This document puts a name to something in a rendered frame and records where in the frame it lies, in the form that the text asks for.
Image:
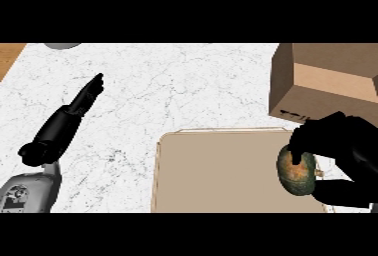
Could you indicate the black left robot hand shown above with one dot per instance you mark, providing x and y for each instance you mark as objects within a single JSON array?
[{"x": 59, "y": 128}]

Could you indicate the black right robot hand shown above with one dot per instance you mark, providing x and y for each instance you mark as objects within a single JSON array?
[{"x": 344, "y": 156}]

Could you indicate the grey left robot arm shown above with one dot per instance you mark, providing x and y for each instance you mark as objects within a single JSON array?
[{"x": 30, "y": 193}]

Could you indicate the beige tray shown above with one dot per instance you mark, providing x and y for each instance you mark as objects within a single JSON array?
[{"x": 236, "y": 173}]

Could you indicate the brown cardboard box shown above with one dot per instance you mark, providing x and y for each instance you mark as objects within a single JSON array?
[{"x": 326, "y": 81}]

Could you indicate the brown wooden surface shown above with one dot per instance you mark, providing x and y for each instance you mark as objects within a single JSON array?
[{"x": 9, "y": 56}]

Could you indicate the grey round object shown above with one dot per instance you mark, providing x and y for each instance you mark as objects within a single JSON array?
[{"x": 62, "y": 45}]

